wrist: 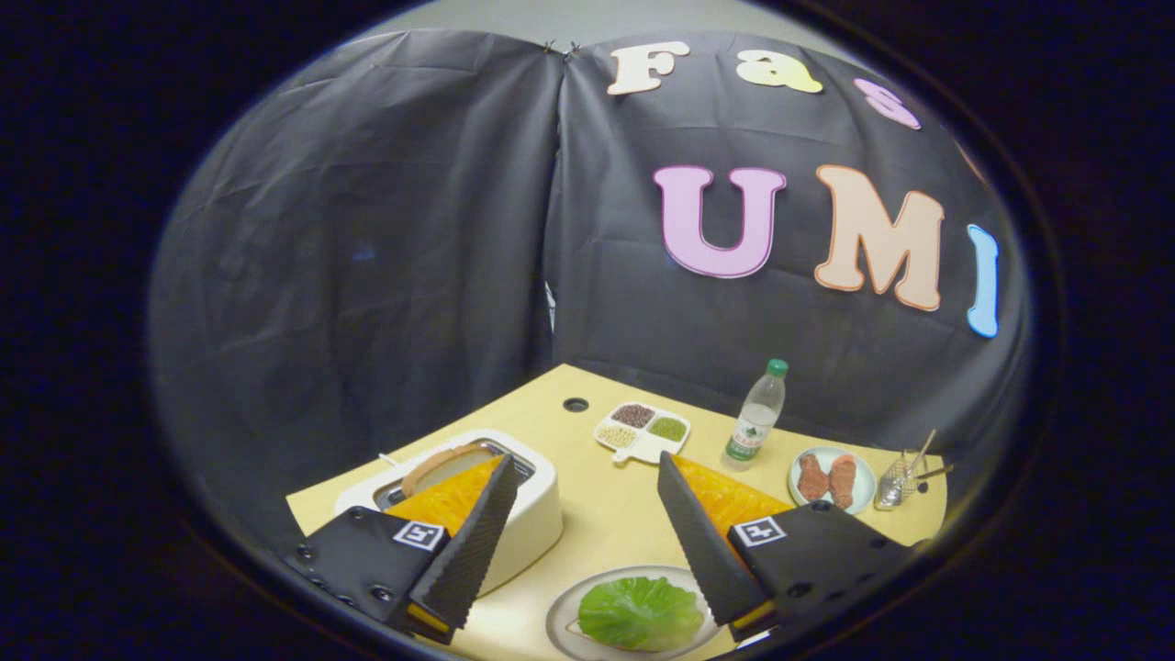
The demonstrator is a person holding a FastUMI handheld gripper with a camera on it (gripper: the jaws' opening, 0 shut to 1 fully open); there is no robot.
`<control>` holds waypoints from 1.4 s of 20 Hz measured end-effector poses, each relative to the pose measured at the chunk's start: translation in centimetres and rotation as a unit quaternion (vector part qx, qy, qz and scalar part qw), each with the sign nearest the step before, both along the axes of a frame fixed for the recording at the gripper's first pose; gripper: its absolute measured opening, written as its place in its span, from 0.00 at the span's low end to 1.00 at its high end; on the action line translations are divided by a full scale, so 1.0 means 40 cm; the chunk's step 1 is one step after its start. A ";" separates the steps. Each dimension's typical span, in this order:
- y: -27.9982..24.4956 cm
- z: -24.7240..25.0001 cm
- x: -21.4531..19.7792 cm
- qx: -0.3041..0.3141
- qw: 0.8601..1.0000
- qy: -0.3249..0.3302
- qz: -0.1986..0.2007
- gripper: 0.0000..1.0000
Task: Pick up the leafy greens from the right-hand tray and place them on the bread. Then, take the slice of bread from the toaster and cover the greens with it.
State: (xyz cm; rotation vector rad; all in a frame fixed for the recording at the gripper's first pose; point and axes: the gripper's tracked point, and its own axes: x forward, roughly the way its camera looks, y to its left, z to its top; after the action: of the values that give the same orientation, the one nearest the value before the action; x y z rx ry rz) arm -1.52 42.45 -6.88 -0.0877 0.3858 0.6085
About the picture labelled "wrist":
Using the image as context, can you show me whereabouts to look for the beige round plate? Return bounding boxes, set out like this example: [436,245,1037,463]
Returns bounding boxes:
[545,565,726,661]

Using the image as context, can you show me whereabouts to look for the white toaster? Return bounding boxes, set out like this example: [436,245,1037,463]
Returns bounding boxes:
[333,429,564,598]

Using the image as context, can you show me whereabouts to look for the bread slice with brown crust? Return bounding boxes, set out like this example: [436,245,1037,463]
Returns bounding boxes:
[401,443,501,497]

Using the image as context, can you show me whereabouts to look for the black backdrop cloth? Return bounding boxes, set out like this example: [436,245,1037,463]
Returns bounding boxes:
[147,28,1034,552]

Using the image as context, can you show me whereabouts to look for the clear plastic water bottle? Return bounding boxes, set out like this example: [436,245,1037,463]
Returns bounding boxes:
[722,359,789,472]

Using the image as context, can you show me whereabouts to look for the wooden-handled utensil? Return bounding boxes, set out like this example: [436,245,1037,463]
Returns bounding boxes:
[904,429,937,478]

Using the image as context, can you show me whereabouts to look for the metal wire utensil holder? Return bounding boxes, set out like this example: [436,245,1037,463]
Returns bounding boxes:
[874,450,919,511]

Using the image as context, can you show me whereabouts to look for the green lettuce leaf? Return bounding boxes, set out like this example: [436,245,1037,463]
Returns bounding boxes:
[578,576,706,653]

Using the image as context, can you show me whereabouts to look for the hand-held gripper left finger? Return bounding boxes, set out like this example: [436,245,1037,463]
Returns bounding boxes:
[283,454,520,645]

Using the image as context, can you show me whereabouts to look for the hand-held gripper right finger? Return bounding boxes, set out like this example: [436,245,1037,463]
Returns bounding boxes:
[657,451,919,642]

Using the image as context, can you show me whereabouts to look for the brown meat patty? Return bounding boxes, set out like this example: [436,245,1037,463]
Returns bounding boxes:
[797,454,830,502]
[828,454,857,510]

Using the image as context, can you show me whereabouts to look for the pale green oval plate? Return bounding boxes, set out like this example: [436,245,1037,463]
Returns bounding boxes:
[788,446,878,516]

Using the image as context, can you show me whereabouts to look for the white divided condiment dish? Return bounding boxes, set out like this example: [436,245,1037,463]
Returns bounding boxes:
[594,401,691,465]

